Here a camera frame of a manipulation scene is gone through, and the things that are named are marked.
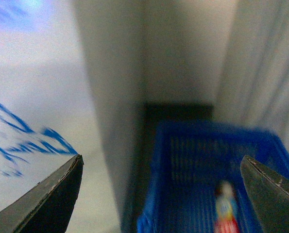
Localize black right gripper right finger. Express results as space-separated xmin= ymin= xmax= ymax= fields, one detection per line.
xmin=240 ymin=155 xmax=289 ymax=233

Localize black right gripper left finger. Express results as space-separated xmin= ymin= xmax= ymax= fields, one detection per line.
xmin=0 ymin=155 xmax=83 ymax=233

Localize iced tea bottle red cap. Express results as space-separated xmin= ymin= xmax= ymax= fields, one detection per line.
xmin=214 ymin=180 xmax=240 ymax=233

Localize blue plastic basket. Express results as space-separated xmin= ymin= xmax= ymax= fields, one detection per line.
xmin=137 ymin=121 xmax=289 ymax=233

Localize blue chest freezer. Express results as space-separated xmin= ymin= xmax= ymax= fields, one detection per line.
xmin=0 ymin=0 xmax=120 ymax=233

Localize white vertical blinds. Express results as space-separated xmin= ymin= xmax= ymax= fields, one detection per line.
xmin=214 ymin=0 xmax=289 ymax=150

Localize black stand under basket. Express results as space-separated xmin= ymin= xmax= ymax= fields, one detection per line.
xmin=120 ymin=103 xmax=214 ymax=233

